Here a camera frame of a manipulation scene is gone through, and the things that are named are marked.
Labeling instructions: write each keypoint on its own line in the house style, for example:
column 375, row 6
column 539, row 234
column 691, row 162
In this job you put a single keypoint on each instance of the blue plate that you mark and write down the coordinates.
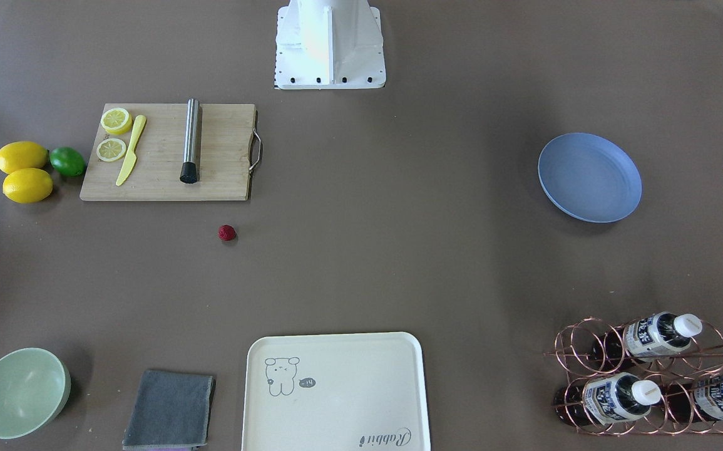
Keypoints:
column 589, row 178

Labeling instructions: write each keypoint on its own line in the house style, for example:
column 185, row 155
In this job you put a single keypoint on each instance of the dark drink bottle outer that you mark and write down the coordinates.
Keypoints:
column 701, row 401

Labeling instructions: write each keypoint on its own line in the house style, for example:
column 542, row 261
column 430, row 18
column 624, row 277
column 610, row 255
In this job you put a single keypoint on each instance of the cream rabbit tray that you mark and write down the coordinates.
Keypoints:
column 360, row 391

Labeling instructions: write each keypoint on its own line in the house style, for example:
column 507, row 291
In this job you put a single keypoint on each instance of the lemon half slice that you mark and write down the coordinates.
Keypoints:
column 116, row 121
column 110, row 150

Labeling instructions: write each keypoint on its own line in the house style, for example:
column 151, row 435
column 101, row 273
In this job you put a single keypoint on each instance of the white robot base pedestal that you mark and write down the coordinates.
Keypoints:
column 329, row 45

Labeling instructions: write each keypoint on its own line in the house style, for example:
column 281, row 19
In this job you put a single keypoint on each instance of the copper wire bottle rack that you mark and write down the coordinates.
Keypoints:
column 703, row 361

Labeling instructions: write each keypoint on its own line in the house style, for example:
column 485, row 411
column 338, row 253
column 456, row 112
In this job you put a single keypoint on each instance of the dark drink bottle middle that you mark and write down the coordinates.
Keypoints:
column 603, row 401

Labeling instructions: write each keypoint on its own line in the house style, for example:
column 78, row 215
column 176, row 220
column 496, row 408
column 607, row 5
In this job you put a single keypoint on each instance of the grey folded cloth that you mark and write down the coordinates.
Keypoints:
column 171, row 411

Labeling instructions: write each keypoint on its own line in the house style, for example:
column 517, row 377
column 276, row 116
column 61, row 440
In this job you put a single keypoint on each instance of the yellow lemon near lime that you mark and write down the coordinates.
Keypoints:
column 22, row 154

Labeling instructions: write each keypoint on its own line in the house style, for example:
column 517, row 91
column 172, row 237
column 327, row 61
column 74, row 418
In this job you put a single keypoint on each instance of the steel muddler black tip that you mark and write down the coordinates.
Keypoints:
column 190, row 172

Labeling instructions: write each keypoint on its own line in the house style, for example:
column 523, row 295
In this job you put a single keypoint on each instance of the green lime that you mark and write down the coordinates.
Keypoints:
column 67, row 161

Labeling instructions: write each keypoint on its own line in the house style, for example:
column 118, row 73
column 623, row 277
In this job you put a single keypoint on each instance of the red strawberry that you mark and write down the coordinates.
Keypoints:
column 226, row 233

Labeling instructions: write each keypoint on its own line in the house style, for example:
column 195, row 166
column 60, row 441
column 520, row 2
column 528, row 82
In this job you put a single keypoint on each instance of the yellow lemon outer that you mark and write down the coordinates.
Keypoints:
column 28, row 185

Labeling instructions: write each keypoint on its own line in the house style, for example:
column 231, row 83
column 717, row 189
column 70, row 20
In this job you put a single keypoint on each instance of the dark drink bottle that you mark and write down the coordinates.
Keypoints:
column 701, row 401
column 659, row 335
column 603, row 401

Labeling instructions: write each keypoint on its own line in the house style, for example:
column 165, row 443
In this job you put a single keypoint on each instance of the dark drink bottle top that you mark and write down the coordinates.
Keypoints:
column 659, row 335

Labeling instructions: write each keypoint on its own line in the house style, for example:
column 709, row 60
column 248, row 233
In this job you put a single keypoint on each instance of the wooden cutting board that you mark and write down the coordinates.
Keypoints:
column 226, row 157

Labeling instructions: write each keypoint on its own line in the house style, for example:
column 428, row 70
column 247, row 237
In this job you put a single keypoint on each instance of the lemon half slice upper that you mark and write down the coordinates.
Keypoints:
column 116, row 121

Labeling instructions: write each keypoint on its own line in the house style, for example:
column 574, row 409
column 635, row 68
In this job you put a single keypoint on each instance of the yellow plastic knife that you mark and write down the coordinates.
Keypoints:
column 130, row 158

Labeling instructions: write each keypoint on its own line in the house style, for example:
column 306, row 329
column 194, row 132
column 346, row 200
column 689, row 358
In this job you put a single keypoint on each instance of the green bowl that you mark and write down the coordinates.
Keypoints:
column 34, row 388

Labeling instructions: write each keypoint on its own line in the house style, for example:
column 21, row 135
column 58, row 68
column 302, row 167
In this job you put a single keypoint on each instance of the lemon half slice lower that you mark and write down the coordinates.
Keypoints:
column 110, row 150

